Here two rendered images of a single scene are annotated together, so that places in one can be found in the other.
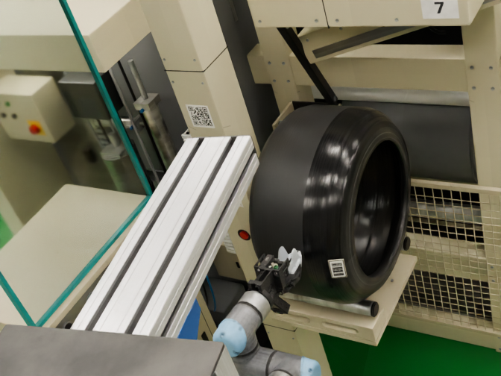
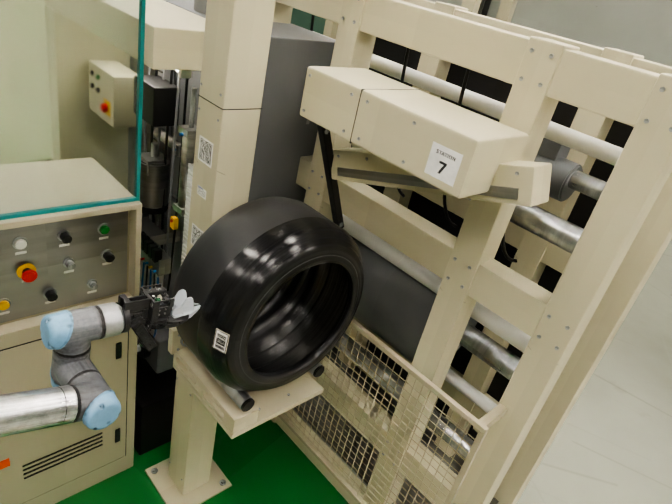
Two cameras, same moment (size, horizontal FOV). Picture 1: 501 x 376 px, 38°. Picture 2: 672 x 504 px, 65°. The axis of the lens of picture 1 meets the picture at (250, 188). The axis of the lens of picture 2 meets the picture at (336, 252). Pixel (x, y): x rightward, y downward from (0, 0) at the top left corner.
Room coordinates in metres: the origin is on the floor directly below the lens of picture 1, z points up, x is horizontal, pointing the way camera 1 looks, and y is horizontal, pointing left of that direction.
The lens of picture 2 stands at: (0.34, -0.38, 2.07)
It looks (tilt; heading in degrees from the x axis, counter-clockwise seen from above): 29 degrees down; 0
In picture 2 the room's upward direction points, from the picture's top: 13 degrees clockwise
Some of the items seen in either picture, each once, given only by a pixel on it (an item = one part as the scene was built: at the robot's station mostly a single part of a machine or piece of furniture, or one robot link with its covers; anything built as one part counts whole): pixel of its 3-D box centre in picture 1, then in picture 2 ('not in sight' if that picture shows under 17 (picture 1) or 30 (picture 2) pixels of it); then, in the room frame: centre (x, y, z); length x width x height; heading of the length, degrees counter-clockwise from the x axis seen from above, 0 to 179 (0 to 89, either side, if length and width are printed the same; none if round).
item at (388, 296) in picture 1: (344, 288); (249, 377); (1.68, -0.18, 0.80); 0.37 x 0.36 x 0.02; 140
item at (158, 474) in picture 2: not in sight; (188, 476); (1.83, 0.02, 0.01); 0.27 x 0.27 x 0.02; 50
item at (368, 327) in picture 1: (325, 312); (213, 384); (1.57, -0.09, 0.84); 0.36 x 0.09 x 0.06; 50
